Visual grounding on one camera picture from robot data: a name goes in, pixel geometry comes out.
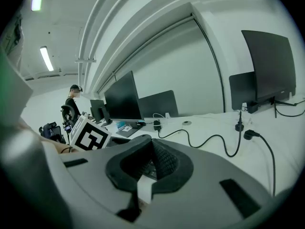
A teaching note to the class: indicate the small black box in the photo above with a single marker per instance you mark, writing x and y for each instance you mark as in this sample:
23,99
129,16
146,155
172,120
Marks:
253,107

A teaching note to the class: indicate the black office chair with headrest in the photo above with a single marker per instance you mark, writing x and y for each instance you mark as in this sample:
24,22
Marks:
66,108

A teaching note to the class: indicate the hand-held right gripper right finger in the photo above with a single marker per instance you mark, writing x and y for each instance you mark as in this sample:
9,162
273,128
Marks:
202,182

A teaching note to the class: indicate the ceiling strip light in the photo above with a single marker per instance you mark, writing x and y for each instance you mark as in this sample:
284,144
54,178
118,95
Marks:
37,1
46,58

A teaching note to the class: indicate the large black desktop monitor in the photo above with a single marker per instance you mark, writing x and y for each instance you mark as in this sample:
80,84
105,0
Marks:
121,99

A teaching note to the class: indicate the person's left forearm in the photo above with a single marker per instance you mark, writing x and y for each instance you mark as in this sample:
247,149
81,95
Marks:
59,147

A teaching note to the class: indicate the blue and white box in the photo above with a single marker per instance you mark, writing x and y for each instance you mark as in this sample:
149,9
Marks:
121,125

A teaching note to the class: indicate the white card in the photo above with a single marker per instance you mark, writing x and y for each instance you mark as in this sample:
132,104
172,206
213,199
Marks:
128,128

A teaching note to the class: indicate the black monitor with heavy base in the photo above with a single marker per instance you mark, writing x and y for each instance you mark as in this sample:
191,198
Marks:
96,108

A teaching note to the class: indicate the black power adapter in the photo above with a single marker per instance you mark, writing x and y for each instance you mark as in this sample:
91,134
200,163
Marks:
157,124

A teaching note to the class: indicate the small dark grey desk divider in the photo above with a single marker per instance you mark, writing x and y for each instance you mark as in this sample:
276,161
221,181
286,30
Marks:
241,89

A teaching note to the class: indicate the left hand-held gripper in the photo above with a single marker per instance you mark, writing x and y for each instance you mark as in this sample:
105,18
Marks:
90,135

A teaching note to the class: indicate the white ceiling pipe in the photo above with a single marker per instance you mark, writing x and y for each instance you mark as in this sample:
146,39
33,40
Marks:
81,39
91,39

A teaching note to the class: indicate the wide dark grey desk divider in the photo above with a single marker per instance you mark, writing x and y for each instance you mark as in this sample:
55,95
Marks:
159,104

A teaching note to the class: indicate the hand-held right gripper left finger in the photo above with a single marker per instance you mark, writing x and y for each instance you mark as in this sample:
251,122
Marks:
100,175

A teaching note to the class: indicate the white charger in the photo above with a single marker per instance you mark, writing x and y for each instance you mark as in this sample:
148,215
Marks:
167,115

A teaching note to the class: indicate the small white plug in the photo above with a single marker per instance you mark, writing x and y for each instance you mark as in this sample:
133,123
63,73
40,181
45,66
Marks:
244,106

